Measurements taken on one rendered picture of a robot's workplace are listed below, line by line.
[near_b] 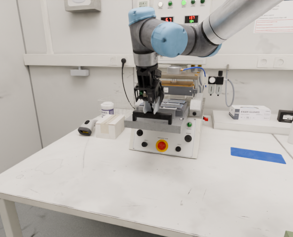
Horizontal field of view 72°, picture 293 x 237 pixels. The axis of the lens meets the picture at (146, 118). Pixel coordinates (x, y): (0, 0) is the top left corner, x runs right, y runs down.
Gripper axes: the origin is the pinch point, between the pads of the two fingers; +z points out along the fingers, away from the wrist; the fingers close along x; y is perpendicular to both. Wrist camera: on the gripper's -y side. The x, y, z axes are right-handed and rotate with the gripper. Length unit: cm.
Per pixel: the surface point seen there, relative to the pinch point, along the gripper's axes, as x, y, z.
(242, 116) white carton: 42, -59, 41
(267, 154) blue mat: 49, -19, 34
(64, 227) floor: -73, 14, 102
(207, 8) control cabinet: 15, -67, -22
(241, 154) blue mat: 37, -16, 33
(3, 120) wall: -146, -34, 49
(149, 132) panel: -7.2, -11.5, 21.6
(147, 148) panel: -6.9, -5.8, 27.3
